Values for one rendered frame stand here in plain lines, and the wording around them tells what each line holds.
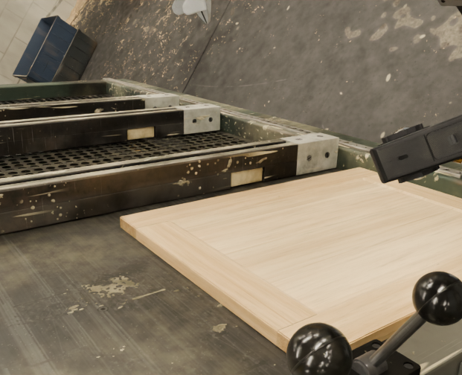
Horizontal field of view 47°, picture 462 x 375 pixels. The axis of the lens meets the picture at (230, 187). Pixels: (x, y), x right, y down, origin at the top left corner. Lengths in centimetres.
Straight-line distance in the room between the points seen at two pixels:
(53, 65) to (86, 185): 411
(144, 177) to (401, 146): 63
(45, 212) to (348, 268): 47
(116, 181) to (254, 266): 32
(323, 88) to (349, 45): 25
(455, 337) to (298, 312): 16
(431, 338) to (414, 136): 26
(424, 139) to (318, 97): 235
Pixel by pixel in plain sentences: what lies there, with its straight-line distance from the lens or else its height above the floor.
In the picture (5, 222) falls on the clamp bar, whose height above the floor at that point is 150.
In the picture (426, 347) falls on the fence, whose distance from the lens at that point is 54.
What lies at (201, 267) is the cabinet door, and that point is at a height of 136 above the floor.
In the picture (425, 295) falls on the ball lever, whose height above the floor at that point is 145.
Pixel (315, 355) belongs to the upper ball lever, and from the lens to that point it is 31.
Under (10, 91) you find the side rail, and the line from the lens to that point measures 216.
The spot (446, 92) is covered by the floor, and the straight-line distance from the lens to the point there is 233.
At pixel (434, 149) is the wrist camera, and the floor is 152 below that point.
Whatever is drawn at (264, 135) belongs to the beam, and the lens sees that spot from 141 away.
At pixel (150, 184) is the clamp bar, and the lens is 94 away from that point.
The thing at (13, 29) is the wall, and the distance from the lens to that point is 595.
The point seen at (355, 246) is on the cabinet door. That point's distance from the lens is 78.
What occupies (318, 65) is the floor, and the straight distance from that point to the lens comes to 281.
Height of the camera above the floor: 180
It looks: 40 degrees down
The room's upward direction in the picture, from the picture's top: 60 degrees counter-clockwise
